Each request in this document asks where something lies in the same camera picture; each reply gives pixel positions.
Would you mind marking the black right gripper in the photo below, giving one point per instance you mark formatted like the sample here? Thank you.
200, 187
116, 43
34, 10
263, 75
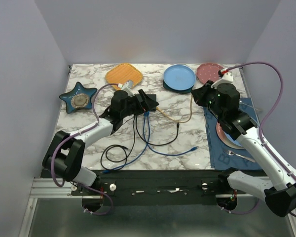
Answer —
200, 93

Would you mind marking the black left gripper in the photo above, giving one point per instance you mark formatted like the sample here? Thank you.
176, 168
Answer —
146, 102

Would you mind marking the black network switch box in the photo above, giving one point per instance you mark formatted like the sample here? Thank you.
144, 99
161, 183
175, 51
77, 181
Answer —
148, 101

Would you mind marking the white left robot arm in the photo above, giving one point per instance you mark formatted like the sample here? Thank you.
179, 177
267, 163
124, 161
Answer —
65, 153

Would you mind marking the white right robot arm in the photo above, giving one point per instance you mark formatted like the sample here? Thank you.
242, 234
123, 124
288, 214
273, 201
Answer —
279, 191

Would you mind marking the pink dotted plate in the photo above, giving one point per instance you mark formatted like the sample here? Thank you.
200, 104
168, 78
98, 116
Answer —
208, 71

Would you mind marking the blue round plate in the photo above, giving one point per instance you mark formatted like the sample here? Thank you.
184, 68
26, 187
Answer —
179, 77

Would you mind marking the orange woven square plate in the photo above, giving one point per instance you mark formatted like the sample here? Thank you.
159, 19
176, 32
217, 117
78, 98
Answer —
123, 73

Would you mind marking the pink plate on placemat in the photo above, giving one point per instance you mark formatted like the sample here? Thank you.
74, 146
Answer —
220, 133

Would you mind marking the light blue plate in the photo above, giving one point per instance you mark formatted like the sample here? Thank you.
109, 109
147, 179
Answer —
232, 143

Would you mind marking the metal spoon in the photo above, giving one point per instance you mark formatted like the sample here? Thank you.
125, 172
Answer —
258, 110

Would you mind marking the metal fork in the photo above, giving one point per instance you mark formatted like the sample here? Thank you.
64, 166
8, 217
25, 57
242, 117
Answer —
231, 153

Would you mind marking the dark blue placemat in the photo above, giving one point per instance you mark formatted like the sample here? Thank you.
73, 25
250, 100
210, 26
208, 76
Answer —
218, 158

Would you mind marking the blue star-shaped dish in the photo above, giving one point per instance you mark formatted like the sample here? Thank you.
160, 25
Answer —
79, 98

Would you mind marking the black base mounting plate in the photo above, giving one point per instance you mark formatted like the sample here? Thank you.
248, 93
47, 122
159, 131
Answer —
165, 187

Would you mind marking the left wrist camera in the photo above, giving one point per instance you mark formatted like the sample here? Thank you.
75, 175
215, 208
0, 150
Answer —
127, 87

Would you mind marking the aluminium rail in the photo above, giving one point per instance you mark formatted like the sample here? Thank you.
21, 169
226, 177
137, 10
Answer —
46, 188

